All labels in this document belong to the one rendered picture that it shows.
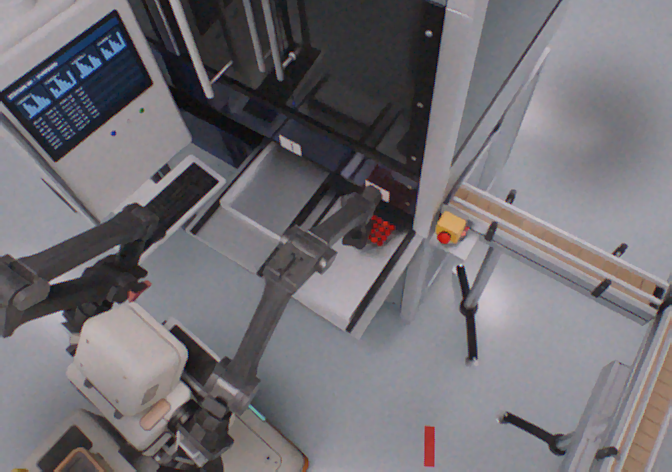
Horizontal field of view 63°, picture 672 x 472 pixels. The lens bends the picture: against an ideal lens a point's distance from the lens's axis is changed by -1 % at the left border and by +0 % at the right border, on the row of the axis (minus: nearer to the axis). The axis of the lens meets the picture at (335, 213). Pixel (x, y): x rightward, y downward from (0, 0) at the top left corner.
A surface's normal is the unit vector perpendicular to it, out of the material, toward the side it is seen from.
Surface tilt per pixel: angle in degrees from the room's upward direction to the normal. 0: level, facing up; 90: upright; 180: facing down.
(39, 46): 90
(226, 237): 0
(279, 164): 0
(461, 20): 90
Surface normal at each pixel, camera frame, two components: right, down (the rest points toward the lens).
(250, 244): -0.05, -0.48
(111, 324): 0.39, -0.83
